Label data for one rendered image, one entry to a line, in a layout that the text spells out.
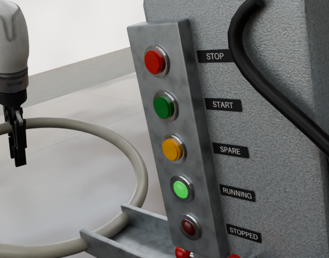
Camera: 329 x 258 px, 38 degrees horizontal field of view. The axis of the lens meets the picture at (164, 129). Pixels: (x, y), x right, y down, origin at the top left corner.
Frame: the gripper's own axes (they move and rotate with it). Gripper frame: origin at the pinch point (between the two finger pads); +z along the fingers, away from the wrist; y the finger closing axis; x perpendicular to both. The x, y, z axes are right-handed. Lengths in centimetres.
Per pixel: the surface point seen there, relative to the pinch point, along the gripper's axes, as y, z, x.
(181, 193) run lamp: 74, -44, 0
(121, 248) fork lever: 56, -16, 2
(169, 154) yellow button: 72, -48, -1
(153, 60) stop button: 69, -59, -2
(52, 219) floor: -141, 175, 55
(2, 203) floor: -203, 202, 33
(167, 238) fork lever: 55, -12, 13
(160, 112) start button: 70, -53, -1
